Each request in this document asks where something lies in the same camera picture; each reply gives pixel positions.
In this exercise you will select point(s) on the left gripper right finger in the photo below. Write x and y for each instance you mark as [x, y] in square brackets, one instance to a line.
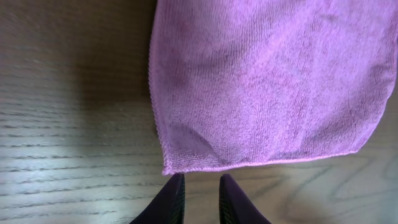
[234, 205]

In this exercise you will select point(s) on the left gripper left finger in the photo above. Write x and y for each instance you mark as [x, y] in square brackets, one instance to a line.
[168, 206]

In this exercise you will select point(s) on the purple cloth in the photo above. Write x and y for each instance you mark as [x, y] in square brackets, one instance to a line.
[252, 83]

